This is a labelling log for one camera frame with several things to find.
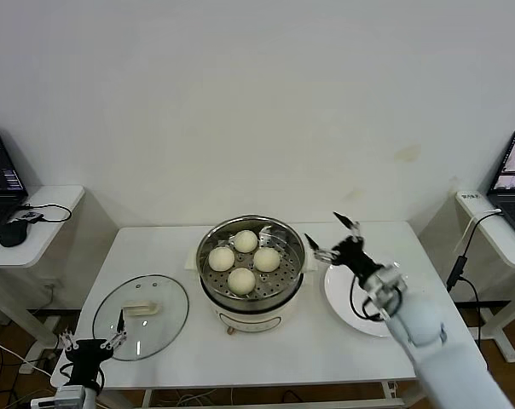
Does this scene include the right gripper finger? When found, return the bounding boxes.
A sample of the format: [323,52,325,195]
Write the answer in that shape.
[304,233,342,263]
[333,211,363,246]

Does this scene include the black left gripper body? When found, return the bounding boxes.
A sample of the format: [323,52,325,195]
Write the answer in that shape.
[66,338,114,387]

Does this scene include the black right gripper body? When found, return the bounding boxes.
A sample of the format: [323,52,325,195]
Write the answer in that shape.
[330,238,385,279]

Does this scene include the round glass pot lid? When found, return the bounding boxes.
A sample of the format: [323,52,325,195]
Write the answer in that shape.
[91,274,190,362]

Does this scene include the white steamed baozi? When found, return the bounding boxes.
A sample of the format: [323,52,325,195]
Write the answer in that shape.
[208,247,236,273]
[228,268,257,298]
[253,247,281,273]
[234,229,258,253]

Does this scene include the stainless steel steamer basket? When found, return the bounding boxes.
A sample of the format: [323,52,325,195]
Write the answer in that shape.
[184,216,318,304]

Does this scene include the white round plate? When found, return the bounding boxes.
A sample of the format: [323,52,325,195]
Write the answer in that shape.
[323,259,406,338]

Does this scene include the cream electric cooking pot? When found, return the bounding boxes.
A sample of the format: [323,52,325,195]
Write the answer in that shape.
[197,272,315,337]

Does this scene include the black computer mouse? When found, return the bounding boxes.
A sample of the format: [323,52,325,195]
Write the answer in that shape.
[0,221,30,248]

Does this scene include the white side table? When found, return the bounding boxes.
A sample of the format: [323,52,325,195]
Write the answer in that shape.
[454,190,515,363]
[0,185,86,349]

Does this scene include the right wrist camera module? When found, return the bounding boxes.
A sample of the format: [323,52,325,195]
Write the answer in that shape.
[366,262,408,303]

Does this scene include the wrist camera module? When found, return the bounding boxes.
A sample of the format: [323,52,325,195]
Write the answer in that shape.
[366,262,408,303]
[30,384,97,409]

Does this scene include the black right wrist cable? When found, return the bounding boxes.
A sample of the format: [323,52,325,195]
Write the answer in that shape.
[349,274,406,320]

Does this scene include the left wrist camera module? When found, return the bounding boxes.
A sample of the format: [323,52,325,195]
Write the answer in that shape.
[30,384,97,409]

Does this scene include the white table frame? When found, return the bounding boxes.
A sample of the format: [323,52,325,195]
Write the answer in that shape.
[99,377,425,409]

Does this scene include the black cable with adapter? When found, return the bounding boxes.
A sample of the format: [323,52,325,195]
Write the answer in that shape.
[445,211,505,342]

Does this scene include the white flat cable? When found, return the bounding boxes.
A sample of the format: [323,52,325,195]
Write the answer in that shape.
[452,207,502,256]

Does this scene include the black usb hub with cable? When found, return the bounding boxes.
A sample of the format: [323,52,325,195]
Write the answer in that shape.
[8,203,72,226]

